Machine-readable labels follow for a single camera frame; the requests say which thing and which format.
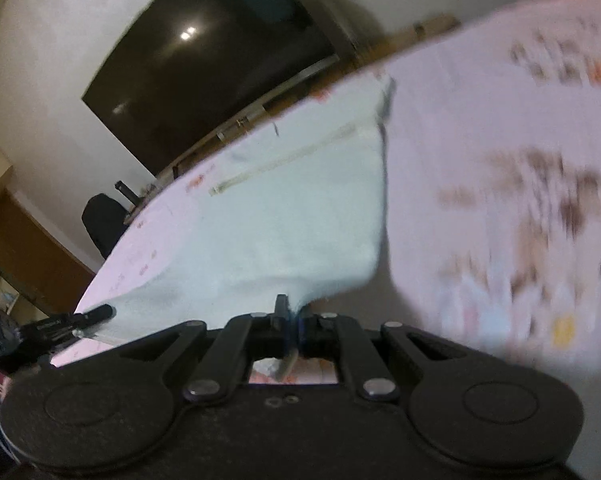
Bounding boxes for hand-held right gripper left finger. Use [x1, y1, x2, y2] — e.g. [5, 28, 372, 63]
[119, 294, 294, 407]

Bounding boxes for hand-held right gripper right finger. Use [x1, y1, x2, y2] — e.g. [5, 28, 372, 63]
[299, 311, 472, 404]

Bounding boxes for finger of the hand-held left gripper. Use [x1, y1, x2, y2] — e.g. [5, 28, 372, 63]
[69, 303, 116, 334]

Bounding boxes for white knit sweater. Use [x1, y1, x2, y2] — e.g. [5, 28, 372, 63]
[75, 76, 397, 388]

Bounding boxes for black chair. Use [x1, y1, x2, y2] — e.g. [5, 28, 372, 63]
[81, 193, 132, 262]

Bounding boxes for brown wooden cabinet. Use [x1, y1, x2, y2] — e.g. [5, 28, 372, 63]
[0, 125, 97, 317]

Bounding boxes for black upright remote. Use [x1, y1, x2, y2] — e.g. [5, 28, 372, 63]
[114, 180, 137, 207]

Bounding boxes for silver set-top box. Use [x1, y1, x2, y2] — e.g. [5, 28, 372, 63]
[216, 114, 255, 142]

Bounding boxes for black flat television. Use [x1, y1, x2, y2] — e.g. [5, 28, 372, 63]
[81, 0, 341, 177]

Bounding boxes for pink floral bedsheet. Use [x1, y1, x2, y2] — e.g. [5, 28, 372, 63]
[50, 0, 601, 386]

